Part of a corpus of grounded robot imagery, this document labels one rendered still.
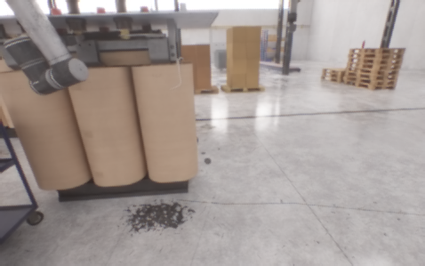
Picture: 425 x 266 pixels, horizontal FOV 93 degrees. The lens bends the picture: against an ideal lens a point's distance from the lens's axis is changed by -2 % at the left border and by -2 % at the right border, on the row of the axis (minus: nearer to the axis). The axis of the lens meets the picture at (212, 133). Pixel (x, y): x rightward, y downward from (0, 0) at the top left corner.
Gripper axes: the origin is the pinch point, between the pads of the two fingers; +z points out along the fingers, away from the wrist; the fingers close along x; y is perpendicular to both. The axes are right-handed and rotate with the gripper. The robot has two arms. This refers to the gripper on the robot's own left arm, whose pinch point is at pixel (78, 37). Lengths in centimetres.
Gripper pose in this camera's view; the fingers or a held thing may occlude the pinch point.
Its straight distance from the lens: 155.5
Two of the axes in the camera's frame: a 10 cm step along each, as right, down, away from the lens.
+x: -9.7, -0.7, 2.5
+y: -0.8, -8.3, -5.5
